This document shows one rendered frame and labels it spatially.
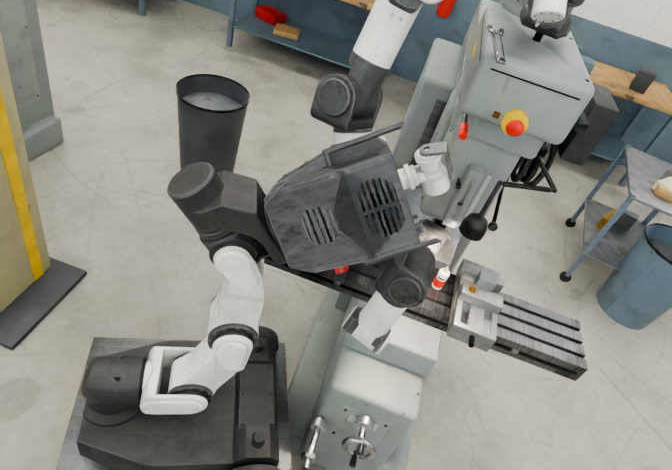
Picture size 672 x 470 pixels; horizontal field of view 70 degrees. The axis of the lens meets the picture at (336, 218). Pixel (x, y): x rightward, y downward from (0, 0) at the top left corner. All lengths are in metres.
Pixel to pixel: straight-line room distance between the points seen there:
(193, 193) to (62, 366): 1.71
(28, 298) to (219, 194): 1.91
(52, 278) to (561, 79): 2.53
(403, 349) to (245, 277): 0.77
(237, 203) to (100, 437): 1.01
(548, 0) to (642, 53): 4.91
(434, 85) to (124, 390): 1.45
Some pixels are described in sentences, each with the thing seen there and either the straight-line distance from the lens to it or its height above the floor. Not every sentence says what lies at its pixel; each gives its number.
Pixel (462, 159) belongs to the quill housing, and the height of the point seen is 1.55.
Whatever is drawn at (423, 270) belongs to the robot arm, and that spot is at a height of 1.46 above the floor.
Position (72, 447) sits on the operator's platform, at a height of 0.40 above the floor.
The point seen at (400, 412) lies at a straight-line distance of 1.76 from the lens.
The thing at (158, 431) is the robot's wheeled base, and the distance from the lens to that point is 1.80.
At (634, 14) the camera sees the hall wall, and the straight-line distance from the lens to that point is 5.88.
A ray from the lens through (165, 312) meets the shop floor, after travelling 2.75.
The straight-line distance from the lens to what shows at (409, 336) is 1.78.
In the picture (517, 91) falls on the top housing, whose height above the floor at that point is 1.83.
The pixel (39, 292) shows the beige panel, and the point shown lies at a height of 0.03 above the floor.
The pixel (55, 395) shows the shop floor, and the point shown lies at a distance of 2.56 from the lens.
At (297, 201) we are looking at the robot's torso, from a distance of 0.99.
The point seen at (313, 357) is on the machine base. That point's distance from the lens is 2.43.
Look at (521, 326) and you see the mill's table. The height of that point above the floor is 0.95.
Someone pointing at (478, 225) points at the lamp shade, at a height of 1.45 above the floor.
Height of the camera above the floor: 2.21
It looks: 40 degrees down
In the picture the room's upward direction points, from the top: 18 degrees clockwise
